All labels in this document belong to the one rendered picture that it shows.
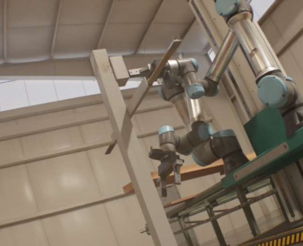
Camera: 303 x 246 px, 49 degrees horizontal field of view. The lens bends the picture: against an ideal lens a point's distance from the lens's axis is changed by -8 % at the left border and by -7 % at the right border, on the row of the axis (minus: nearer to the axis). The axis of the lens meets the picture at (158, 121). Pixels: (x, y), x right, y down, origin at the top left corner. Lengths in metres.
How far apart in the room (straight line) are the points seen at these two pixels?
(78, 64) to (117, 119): 10.19
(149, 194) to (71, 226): 8.46
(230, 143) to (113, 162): 8.65
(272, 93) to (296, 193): 0.67
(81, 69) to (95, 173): 3.40
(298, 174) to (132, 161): 0.87
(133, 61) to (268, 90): 10.83
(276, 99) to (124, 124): 0.58
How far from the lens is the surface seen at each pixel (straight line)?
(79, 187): 9.95
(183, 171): 2.39
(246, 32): 1.45
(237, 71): 1.94
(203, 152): 1.88
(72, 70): 11.34
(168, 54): 1.08
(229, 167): 1.80
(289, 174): 1.83
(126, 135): 1.32
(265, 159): 1.57
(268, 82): 1.34
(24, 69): 11.23
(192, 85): 1.55
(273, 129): 1.72
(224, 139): 1.82
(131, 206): 10.15
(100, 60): 1.47
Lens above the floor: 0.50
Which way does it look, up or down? 18 degrees up
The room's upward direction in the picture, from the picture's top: 21 degrees counter-clockwise
